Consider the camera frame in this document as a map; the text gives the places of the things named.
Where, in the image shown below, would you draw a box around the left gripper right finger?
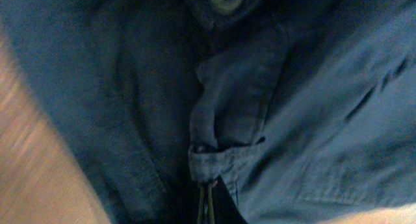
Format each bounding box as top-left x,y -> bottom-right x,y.
207,181 -> 216,224

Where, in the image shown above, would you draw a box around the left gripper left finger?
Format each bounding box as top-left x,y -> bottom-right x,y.
197,184 -> 205,224

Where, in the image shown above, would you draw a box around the navy blue shorts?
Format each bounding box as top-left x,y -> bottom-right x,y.
1,0 -> 415,223

